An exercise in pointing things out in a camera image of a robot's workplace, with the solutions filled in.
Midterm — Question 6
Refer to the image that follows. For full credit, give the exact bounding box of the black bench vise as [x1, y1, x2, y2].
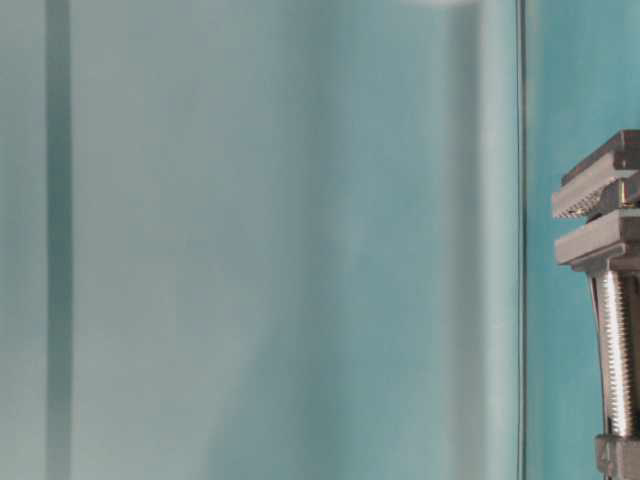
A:
[551, 130, 639, 479]

